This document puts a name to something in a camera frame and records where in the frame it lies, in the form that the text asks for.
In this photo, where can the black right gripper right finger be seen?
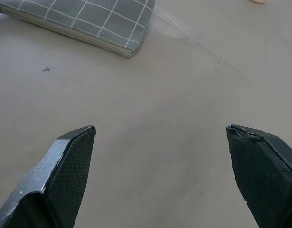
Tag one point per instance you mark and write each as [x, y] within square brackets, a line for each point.
[259, 171]

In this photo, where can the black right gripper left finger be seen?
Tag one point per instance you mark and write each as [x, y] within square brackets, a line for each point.
[65, 171]

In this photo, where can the beige cylinder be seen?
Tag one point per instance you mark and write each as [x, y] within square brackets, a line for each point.
[257, 1]

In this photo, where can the grey checked cloth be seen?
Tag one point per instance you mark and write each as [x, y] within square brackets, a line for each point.
[88, 19]

